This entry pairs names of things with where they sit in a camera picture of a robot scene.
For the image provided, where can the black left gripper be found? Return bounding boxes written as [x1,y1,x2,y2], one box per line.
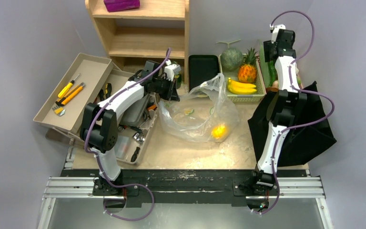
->
[152,76,180,102]

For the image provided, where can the small green toy chili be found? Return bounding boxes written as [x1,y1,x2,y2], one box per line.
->
[268,61,278,87]

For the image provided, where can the green netted toy melon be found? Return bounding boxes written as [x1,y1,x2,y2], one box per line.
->
[217,39,243,71]

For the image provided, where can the clear plastic grocery bag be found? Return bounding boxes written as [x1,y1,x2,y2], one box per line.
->
[158,73,240,143]

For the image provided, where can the yellow toy bell pepper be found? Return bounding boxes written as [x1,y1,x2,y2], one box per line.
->
[211,124,228,139]

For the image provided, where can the black fabric tote bag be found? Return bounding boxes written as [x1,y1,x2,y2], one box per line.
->
[247,92,337,167]

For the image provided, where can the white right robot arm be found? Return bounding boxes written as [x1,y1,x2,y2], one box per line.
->
[248,24,307,194]

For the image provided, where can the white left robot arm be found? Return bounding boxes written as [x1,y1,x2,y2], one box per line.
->
[80,60,181,195]

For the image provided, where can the green perrier glass bottle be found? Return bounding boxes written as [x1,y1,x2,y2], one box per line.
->
[174,72,182,89]

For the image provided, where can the grey plastic tool case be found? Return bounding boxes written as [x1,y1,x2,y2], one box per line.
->
[119,95,150,126]

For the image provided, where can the black plastic tray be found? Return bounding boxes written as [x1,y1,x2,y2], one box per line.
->
[188,55,220,91]

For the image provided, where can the brown toy mushroom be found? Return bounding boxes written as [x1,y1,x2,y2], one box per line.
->
[266,80,279,92]

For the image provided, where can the black yellow large screwdriver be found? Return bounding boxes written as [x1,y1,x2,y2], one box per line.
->
[104,83,112,99]

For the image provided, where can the orange toy pineapple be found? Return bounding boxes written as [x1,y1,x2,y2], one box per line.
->
[237,48,257,83]

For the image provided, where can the wooden shelf unit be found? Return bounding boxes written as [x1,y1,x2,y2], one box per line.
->
[85,0,190,83]

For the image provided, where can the black yellow small screwdriver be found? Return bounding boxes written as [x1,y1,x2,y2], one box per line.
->
[98,89,105,102]

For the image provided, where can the green plastic basket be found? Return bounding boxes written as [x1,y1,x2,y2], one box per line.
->
[218,54,266,103]

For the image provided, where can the beige plastic toolbox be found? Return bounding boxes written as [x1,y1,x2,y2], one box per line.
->
[33,53,143,157]

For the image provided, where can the yellow toy banana lower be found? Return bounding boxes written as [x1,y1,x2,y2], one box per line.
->
[227,84,257,94]

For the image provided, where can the purple box on shelf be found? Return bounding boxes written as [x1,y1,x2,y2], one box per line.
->
[103,0,140,12]

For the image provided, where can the yellow utility knife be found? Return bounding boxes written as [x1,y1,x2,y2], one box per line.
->
[55,83,85,106]

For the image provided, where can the small hex key set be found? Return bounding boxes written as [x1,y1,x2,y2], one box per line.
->
[52,105,66,116]

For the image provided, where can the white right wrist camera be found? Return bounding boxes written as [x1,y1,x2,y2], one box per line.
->
[270,24,286,43]

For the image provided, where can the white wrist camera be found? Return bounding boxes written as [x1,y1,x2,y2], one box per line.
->
[164,63,181,81]
[270,24,286,43]

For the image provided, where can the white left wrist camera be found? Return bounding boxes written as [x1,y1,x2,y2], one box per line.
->
[164,63,181,81]

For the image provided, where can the yellow handle screwdriver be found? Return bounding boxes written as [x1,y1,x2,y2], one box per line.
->
[58,73,81,99]

